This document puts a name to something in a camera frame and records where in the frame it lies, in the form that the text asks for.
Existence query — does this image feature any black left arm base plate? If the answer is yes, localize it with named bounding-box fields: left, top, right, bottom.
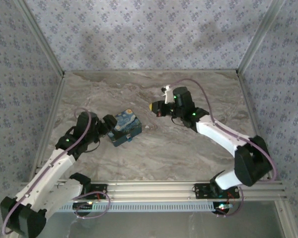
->
left=72, top=182, right=108, bottom=200

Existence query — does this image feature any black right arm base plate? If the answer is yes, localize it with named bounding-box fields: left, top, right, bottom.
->
left=194, top=182, right=240, bottom=200

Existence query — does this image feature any grey slotted cable duct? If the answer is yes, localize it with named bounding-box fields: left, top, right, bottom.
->
left=57, top=201, right=215, bottom=214

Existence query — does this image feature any aluminium frame post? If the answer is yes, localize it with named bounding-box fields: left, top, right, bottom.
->
left=16, top=0, right=66, bottom=78
left=235, top=0, right=287, bottom=75

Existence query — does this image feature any thin black left gripper wire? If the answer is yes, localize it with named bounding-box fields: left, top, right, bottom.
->
left=85, top=139, right=100, bottom=153

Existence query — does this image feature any blue starry painting box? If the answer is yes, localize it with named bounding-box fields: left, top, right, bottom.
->
left=107, top=108, right=143, bottom=148

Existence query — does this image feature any thin black right gripper wire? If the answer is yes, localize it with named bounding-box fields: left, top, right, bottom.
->
left=170, top=116, right=187, bottom=127

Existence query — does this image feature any aluminium table side rail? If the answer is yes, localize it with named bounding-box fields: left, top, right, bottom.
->
left=29, top=74, right=66, bottom=182
left=236, top=71, right=274, bottom=181

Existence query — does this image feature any thin black gripper wire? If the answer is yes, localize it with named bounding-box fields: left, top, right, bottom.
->
left=170, top=116, right=187, bottom=127
left=85, top=139, right=100, bottom=153

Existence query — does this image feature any aluminium mounting rail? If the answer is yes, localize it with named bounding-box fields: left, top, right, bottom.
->
left=19, top=180, right=288, bottom=202

